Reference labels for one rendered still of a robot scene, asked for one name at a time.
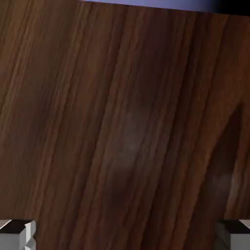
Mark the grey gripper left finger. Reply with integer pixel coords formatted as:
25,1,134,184
0,219,37,250

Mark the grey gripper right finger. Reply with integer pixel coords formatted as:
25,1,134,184
214,219,250,250

